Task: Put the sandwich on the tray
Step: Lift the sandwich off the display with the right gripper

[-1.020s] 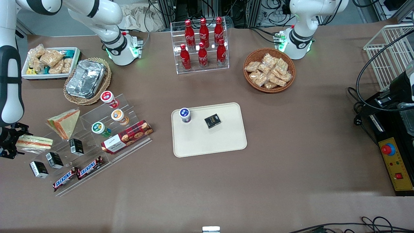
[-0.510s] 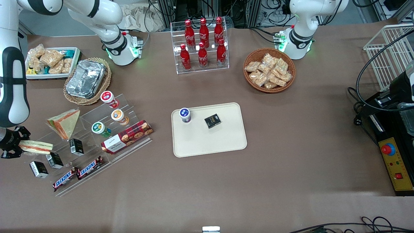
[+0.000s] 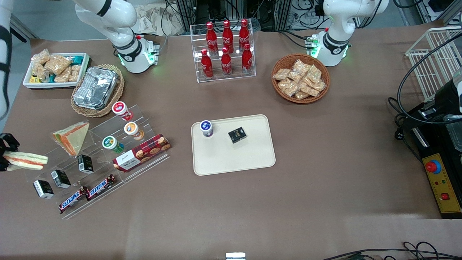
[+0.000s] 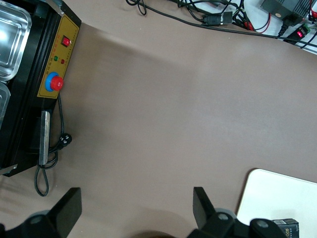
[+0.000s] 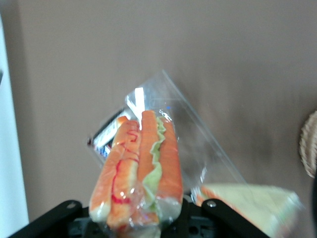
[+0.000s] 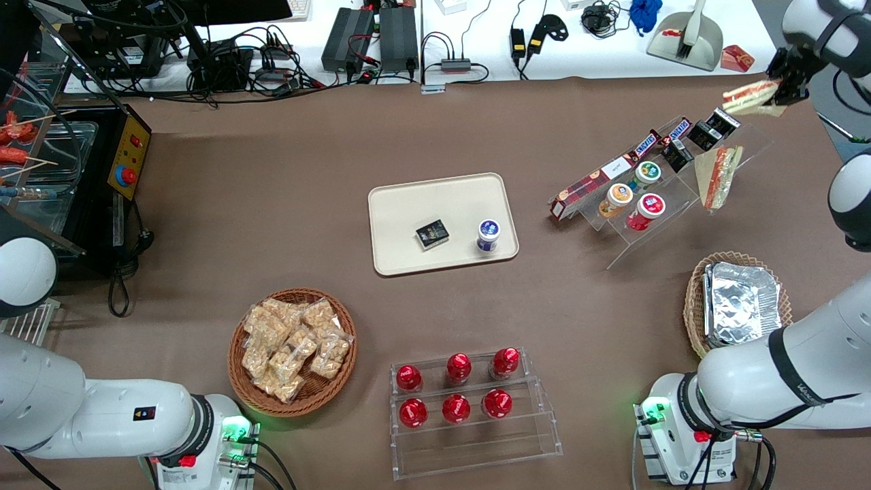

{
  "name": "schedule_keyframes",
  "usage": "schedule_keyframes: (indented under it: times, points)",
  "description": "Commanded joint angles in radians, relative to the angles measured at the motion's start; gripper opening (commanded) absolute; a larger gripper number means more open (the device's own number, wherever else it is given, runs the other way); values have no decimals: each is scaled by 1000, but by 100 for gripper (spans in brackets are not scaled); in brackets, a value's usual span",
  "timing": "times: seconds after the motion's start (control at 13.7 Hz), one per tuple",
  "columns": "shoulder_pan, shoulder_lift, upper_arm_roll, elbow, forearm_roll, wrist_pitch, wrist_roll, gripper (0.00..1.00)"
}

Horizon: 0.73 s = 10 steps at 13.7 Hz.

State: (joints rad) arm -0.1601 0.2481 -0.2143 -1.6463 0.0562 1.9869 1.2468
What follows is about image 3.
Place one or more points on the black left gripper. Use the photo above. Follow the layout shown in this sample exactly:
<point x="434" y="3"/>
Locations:
<point x="445" y="98"/>

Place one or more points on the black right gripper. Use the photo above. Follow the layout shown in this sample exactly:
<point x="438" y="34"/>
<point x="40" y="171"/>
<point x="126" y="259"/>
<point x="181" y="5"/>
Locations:
<point x="5" y="142"/>

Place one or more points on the layered sandwich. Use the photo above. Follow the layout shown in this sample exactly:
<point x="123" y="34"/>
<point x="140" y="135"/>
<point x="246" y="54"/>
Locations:
<point x="29" y="160"/>

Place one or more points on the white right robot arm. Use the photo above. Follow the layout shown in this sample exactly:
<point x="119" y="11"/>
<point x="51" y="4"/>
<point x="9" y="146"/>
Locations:
<point x="108" y="21"/>

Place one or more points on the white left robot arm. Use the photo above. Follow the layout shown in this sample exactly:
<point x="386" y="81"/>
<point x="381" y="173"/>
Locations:
<point x="339" y="21"/>

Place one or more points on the triangular wrapped sandwich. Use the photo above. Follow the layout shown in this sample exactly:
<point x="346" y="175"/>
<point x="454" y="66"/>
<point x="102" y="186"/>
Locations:
<point x="74" y="137"/>

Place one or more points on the cream plastic tray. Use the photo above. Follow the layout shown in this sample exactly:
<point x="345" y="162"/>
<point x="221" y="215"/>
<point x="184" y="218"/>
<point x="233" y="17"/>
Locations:
<point x="252" y="155"/>

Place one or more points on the small black white-label box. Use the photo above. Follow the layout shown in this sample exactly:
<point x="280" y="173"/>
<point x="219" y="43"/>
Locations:
<point x="43" y="189"/>
<point x="60" y="178"/>
<point x="85" y="164"/>

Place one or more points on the black yellow control box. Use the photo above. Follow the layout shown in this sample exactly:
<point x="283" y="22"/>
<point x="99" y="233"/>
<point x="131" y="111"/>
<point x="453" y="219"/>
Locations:
<point x="444" y="180"/>

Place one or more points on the white plastic bin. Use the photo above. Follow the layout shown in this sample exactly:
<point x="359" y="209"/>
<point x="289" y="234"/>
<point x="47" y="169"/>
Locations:
<point x="43" y="85"/>

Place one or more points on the snickers bar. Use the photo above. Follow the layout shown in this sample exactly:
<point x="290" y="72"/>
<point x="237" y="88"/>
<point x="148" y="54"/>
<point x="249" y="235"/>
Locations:
<point x="101" y="186"/>
<point x="73" y="199"/>

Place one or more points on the yellow snack packet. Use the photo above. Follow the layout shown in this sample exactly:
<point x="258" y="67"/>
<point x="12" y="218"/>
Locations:
<point x="33" y="78"/>

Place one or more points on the clear bagged snack pack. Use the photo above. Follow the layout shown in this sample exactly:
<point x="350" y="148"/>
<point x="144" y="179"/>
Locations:
<point x="41" y="57"/>
<point x="75" y="72"/>
<point x="63" y="76"/>
<point x="39" y="72"/>
<point x="57" y="64"/>

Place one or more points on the clear acrylic stepped shelf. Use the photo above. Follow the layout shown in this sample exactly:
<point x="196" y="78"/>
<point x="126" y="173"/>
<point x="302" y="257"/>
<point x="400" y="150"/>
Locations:
<point x="95" y="139"/>

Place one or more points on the oval wicker basket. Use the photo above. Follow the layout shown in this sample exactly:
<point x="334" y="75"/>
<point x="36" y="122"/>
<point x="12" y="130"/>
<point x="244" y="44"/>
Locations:
<point x="94" y="113"/>

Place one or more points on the green lid cup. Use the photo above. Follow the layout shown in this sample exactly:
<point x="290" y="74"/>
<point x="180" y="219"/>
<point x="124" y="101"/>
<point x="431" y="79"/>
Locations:
<point x="108" y="142"/>

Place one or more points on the foil container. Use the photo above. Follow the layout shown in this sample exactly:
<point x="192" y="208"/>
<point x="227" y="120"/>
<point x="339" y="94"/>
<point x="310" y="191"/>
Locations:
<point x="95" y="88"/>

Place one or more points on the clear bagged cracker pack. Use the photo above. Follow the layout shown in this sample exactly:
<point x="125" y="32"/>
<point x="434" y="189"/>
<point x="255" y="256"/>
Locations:
<point x="319" y="86"/>
<point x="281" y="74"/>
<point x="314" y="73"/>
<point x="295" y="76"/>
<point x="308" y="89"/>
<point x="299" y="66"/>
<point x="288" y="87"/>
<point x="301" y="95"/>

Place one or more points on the teal snack packet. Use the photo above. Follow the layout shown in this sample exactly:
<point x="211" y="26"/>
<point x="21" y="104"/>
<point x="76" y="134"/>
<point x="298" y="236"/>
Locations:
<point x="75" y="59"/>

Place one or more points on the red lid cup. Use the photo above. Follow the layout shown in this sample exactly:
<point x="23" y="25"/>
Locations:
<point x="120" y="108"/>

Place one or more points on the orange lid cup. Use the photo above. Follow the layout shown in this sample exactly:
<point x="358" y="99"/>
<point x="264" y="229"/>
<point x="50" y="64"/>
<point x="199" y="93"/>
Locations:
<point x="130" y="128"/>

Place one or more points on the round wicker basket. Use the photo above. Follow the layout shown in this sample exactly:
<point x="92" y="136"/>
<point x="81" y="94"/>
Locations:
<point x="299" y="100"/>

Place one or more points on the red tartan cookie box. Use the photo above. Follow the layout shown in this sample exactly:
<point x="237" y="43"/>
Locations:
<point x="144" y="150"/>

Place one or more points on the red cola bottle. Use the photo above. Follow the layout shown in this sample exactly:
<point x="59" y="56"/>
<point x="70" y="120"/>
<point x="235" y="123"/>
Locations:
<point x="206" y="66"/>
<point x="247" y="61"/>
<point x="244" y="36"/>
<point x="227" y="38"/>
<point x="211" y="39"/>
<point x="226" y="65"/>

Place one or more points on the small black gold-print box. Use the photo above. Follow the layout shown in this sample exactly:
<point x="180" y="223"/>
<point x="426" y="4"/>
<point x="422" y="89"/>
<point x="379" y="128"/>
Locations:
<point x="237" y="134"/>

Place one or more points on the beige crumpled cloth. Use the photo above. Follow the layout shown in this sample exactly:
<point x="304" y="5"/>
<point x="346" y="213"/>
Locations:
<point x="151" y="21"/>

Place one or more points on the blue lid yogurt cup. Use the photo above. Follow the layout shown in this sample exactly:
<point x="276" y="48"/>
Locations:
<point x="206" y="126"/>

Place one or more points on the clear acrylic bottle rack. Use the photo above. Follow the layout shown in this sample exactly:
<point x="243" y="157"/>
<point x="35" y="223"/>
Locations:
<point x="216" y="79"/>

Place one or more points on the small white block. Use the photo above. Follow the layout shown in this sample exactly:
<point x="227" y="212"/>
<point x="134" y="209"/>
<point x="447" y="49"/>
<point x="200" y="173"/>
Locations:
<point x="235" y="256"/>

